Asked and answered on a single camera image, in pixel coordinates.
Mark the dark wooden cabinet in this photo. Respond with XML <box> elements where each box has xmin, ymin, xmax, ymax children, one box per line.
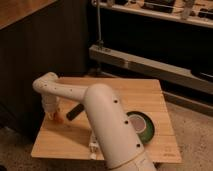
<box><xmin>0</xmin><ymin>0</ymin><xmax>88</xmax><ymax>140</ymax></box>

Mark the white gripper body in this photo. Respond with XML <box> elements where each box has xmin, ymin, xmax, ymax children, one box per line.
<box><xmin>42</xmin><ymin>96</ymin><xmax>59</xmax><ymax>117</ymax></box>

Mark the green tape roll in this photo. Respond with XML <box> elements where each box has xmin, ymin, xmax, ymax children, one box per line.
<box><xmin>127</xmin><ymin>111</ymin><xmax>155</xmax><ymax>144</ymax></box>

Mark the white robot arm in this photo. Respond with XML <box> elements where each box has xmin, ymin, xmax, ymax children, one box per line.
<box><xmin>32</xmin><ymin>72</ymin><xmax>157</xmax><ymax>171</ymax></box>

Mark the metal shelf rack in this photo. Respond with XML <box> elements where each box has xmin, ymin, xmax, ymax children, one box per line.
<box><xmin>88</xmin><ymin>0</ymin><xmax>213</xmax><ymax>116</ymax></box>

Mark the small red pepper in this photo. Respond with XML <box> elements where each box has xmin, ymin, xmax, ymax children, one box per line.
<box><xmin>48</xmin><ymin>112</ymin><xmax>63</xmax><ymax>122</ymax></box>

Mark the white remote controller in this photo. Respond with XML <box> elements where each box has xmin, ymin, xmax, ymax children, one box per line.
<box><xmin>89</xmin><ymin>133</ymin><xmax>100</xmax><ymax>160</ymax></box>

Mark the black rectangular block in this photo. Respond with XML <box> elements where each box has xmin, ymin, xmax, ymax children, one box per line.
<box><xmin>66</xmin><ymin>104</ymin><xmax>84</xmax><ymax>121</ymax></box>

